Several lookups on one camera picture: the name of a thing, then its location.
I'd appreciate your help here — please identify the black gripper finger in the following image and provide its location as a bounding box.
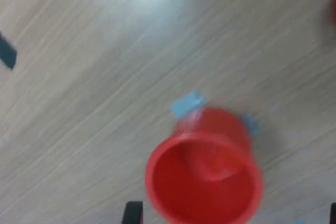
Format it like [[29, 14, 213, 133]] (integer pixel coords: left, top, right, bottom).
[[329, 202, 336, 224], [121, 200, 144, 224]]

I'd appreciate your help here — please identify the red plastic cup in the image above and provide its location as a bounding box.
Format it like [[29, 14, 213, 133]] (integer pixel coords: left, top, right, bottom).
[[144, 107, 264, 224]]

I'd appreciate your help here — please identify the dark thin strip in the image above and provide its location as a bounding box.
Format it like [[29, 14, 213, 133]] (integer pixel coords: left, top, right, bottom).
[[0, 32, 18, 70]]

